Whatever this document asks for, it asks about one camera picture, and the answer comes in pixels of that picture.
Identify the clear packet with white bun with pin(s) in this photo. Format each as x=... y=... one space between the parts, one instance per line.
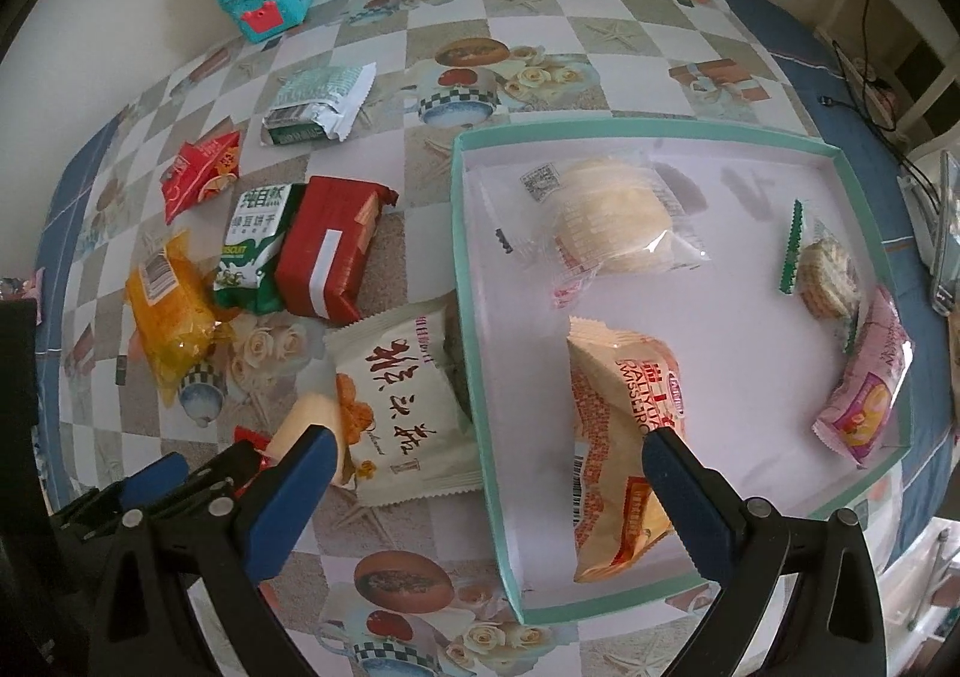
x=607 y=220

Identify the yellow cake packet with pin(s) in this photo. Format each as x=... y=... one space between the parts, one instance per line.
x=304 y=418

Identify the green biscuit packet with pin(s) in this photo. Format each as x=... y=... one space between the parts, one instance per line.
x=251 y=235

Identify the pink bread packet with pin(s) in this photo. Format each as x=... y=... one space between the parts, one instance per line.
x=862 y=392

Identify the white tray with teal rim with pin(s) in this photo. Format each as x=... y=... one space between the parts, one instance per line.
x=750 y=347

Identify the small pink wrapper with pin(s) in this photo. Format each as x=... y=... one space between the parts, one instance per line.
x=30 y=281

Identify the red packet with white stripe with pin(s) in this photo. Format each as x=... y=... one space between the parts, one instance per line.
x=330 y=250

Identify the green white snack packet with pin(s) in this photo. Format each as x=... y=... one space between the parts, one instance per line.
x=315 y=96

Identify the tiny red snack packet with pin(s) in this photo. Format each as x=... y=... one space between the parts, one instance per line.
x=247 y=439

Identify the small red snack packet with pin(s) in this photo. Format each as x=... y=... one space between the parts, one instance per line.
x=199 y=175

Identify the orange croissant packet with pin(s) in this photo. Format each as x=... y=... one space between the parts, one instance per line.
x=615 y=422

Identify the black smartphone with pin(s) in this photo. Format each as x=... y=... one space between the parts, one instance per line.
x=948 y=235

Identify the orange yellow snack packet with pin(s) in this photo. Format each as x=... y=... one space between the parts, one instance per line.
x=169 y=317

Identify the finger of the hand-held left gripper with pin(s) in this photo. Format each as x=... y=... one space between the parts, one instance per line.
x=157 y=476
x=225 y=467

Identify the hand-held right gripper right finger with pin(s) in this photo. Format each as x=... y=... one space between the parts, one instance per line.
x=690 y=504

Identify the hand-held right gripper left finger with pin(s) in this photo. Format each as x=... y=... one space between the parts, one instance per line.
x=289 y=497

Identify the clear packet with brown biscuit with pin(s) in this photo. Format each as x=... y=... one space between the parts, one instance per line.
x=825 y=272

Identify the white packet with orange print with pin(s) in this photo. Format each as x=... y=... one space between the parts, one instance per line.
x=405 y=415

